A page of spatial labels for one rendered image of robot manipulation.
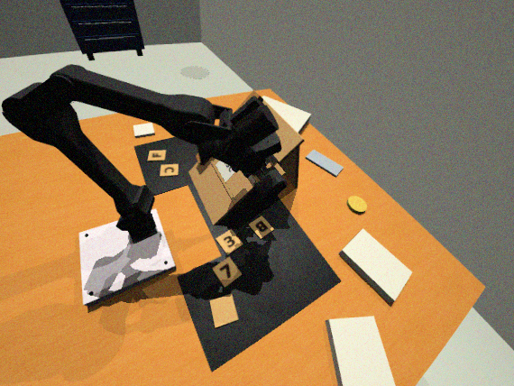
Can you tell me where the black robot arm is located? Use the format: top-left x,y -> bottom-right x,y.
2,64 -> 281,244

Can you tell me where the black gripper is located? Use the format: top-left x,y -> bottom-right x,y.
229,147 -> 288,202

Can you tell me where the yellow round disc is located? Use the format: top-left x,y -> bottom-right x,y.
347,196 -> 367,214

